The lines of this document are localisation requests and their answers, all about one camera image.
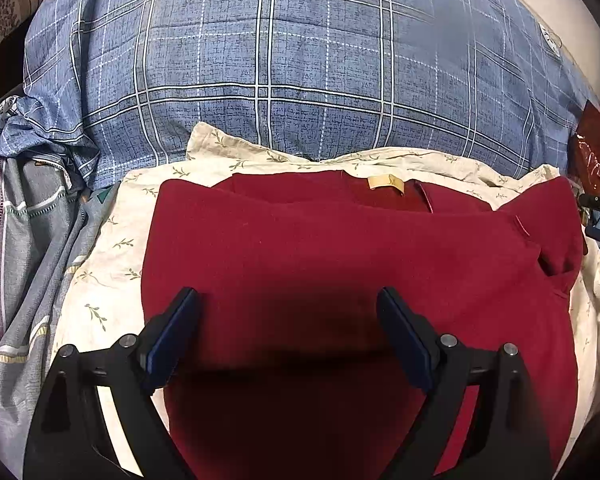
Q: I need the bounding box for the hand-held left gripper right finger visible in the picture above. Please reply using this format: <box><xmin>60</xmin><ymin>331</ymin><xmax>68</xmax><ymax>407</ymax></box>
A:
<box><xmin>376</xmin><ymin>286</ymin><xmax>557</xmax><ymax>480</ymax></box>

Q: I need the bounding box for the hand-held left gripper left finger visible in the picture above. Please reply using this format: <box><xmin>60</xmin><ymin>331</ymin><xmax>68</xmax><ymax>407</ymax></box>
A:
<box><xmin>22</xmin><ymin>286</ymin><xmax>201</xmax><ymax>480</ymax></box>

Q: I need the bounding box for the dark red sweater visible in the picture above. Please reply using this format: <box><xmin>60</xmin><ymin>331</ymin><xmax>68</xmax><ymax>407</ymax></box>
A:
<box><xmin>141</xmin><ymin>171</ymin><xmax>588</xmax><ymax>480</ymax></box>

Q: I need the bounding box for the red plastic bag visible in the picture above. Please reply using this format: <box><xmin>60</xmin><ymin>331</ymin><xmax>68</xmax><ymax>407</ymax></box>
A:
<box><xmin>567</xmin><ymin>100</ymin><xmax>600</xmax><ymax>191</ymax></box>

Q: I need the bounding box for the cream leaf-print bed sheet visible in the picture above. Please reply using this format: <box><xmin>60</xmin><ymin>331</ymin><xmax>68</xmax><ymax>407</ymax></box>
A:
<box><xmin>55</xmin><ymin>121</ymin><xmax>600</xmax><ymax>480</ymax></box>

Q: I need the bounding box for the grey plaid cloth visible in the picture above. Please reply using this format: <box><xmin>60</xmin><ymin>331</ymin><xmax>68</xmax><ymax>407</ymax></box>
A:
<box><xmin>0</xmin><ymin>145</ymin><xmax>126</xmax><ymax>461</ymax></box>

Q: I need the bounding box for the blue plaid quilt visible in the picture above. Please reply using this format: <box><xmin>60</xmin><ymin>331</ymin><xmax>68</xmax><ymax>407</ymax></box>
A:
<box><xmin>0</xmin><ymin>0</ymin><xmax>600</xmax><ymax>196</ymax></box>

